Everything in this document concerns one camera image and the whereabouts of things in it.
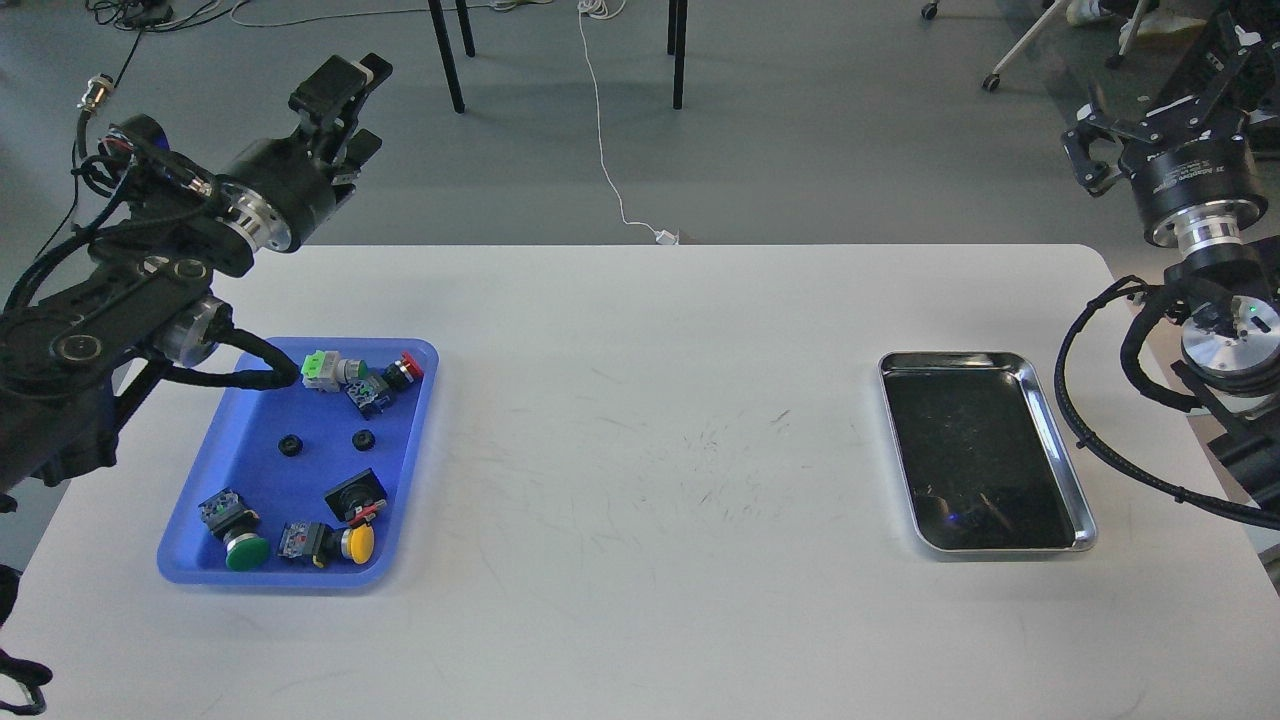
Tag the green white push button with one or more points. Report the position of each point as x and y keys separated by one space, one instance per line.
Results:
x=330 y=372

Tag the black table leg left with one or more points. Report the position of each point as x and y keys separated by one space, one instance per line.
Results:
x=436 y=13

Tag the black table leg right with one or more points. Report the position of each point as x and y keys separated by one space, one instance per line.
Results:
x=678 y=16

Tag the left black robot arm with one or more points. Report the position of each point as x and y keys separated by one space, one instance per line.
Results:
x=96 y=323

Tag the office chair base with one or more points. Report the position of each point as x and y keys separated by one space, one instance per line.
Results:
x=1128 y=48

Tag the blue plastic tray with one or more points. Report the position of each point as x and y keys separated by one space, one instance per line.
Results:
x=239 y=452

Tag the red push button switch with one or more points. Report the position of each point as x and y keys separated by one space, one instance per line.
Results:
x=373 y=392

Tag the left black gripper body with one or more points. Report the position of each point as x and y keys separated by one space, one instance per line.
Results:
x=280 y=192

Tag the yellow push button switch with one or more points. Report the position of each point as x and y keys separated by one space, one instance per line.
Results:
x=318 y=544

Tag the small black gear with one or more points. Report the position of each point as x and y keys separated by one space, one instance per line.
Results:
x=363 y=440
x=290 y=445

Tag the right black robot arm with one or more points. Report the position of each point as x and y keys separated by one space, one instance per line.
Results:
x=1206 y=338

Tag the steel metal tray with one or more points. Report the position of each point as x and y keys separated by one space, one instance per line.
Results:
x=983 y=464

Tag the green mushroom push button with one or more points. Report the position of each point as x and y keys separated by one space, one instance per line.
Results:
x=230 y=520

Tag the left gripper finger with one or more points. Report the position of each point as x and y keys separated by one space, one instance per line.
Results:
x=352 y=156

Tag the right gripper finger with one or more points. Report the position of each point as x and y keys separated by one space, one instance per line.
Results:
x=1229 y=26
x=1095 y=123

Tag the black square switch part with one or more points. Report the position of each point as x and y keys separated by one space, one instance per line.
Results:
x=358 y=499

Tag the black table leg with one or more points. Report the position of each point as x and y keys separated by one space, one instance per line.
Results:
x=436 y=13
x=678 y=16

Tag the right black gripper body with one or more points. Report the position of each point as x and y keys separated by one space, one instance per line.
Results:
x=1181 y=162

